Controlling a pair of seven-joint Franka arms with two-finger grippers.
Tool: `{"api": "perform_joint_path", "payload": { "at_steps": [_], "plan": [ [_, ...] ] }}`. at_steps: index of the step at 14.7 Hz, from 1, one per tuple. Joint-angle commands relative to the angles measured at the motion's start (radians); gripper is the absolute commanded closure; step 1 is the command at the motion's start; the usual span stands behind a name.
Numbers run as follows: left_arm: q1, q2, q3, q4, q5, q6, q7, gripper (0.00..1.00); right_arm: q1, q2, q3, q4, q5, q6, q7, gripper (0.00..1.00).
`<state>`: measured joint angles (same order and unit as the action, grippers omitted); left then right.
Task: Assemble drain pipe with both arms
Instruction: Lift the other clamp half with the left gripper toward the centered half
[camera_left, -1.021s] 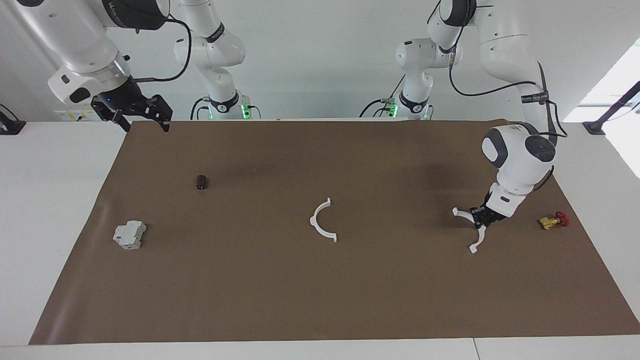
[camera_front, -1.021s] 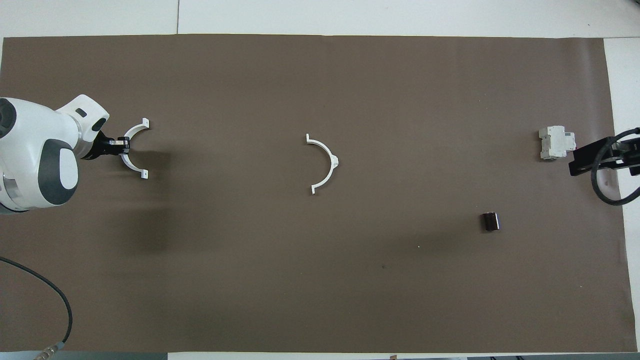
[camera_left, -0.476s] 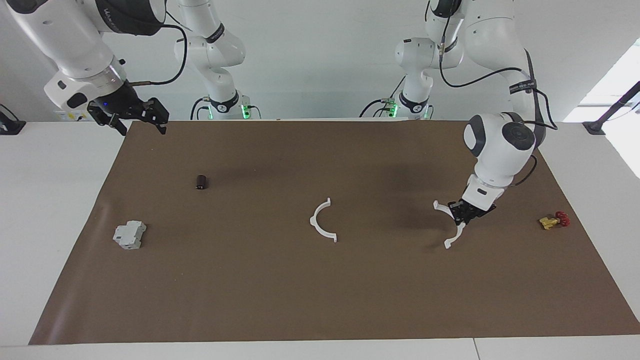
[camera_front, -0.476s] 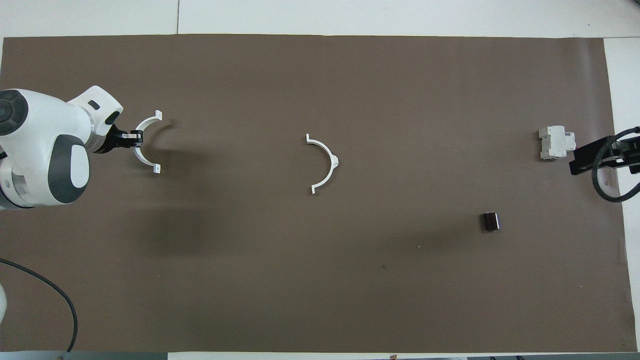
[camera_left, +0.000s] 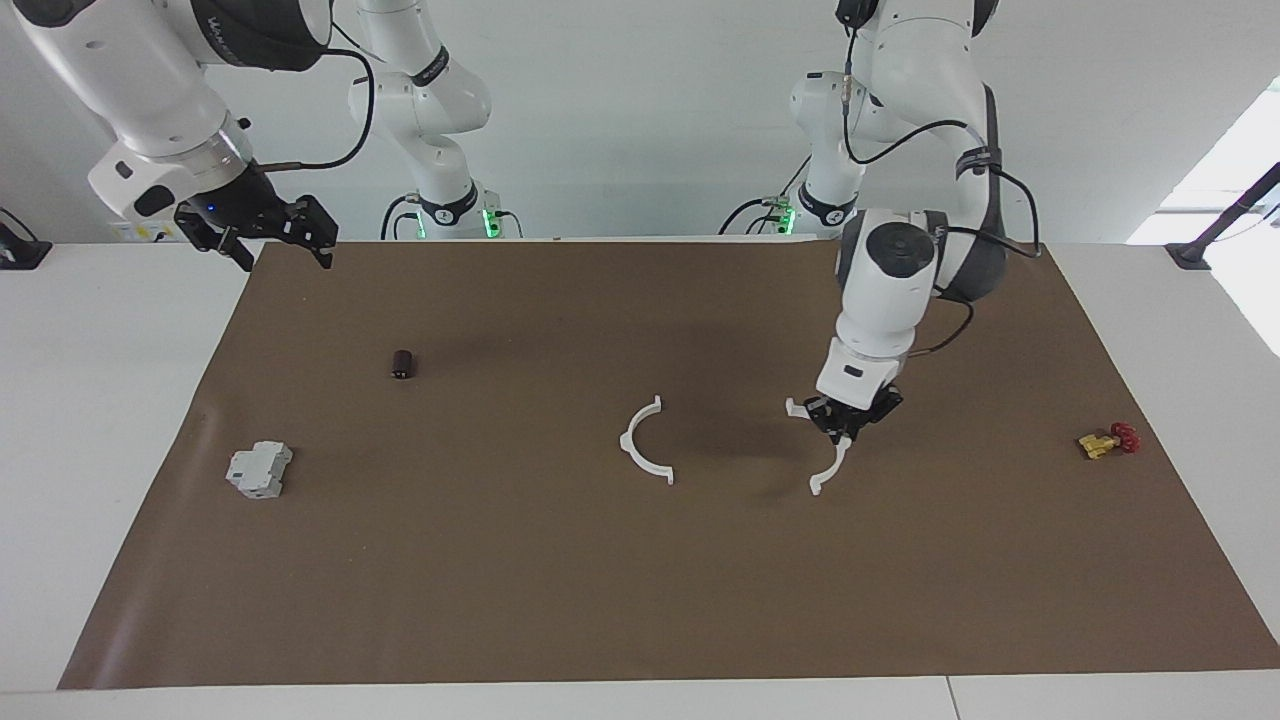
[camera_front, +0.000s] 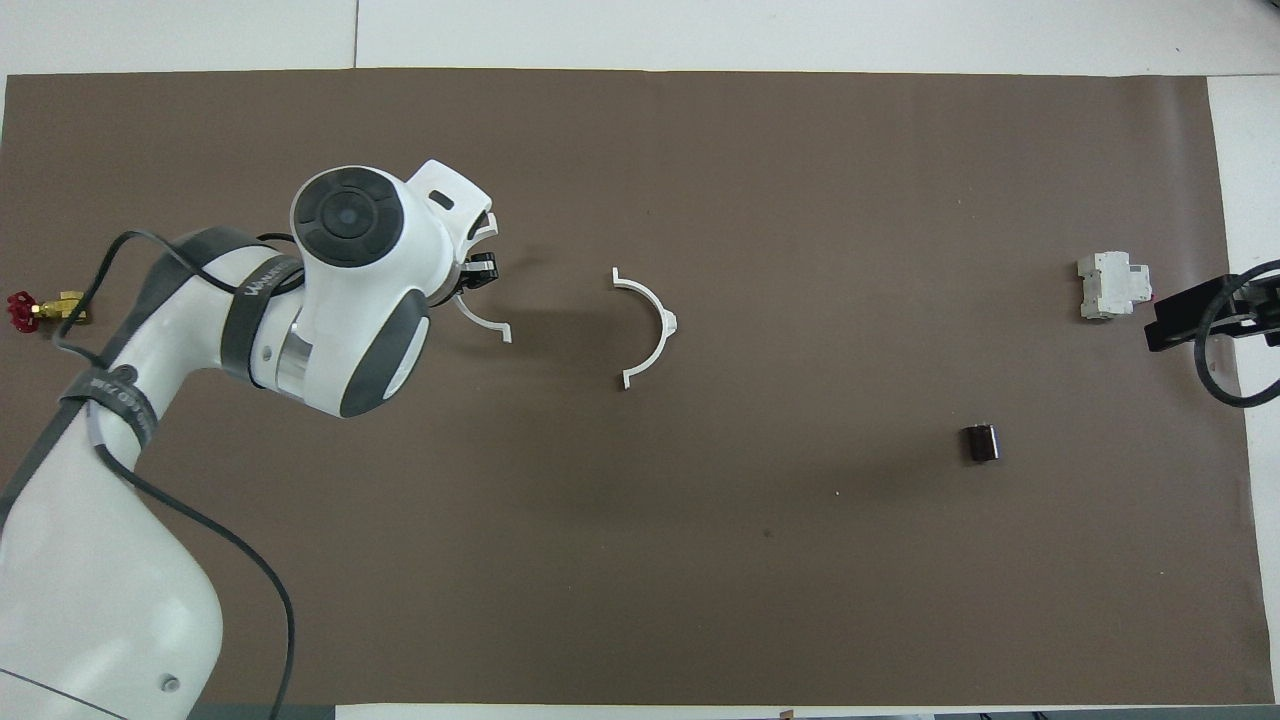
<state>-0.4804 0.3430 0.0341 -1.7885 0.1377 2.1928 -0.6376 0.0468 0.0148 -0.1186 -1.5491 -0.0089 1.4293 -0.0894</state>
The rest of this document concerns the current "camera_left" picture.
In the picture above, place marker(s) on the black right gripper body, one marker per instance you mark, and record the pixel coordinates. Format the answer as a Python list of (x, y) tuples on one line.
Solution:
[(245, 210)]

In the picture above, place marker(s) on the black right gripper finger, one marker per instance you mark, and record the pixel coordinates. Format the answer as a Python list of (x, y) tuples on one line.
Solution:
[(240, 257), (322, 254)]

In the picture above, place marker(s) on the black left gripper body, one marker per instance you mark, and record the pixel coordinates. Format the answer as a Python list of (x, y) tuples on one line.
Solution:
[(860, 410)]

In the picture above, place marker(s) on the black angled stand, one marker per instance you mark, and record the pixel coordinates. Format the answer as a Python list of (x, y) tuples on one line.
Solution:
[(1235, 205)]

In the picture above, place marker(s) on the dark brown small cylinder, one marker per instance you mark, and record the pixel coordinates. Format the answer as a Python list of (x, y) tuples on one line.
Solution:
[(403, 364)]

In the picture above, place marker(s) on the white power strip yellow label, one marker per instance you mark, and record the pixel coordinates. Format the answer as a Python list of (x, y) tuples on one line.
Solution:
[(135, 231)]

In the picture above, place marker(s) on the grey circuit breaker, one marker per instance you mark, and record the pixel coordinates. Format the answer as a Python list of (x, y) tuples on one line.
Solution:
[(258, 470)]

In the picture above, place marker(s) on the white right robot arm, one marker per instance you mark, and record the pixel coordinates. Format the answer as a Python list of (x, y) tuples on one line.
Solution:
[(130, 80)]

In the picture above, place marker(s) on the brown paper table mat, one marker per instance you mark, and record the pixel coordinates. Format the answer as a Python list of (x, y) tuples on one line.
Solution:
[(640, 580)]

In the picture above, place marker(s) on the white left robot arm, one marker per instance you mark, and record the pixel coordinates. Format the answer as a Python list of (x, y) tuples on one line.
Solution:
[(890, 270)]

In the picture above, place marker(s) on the black stand foot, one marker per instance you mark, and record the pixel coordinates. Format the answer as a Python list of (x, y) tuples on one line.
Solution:
[(20, 255)]

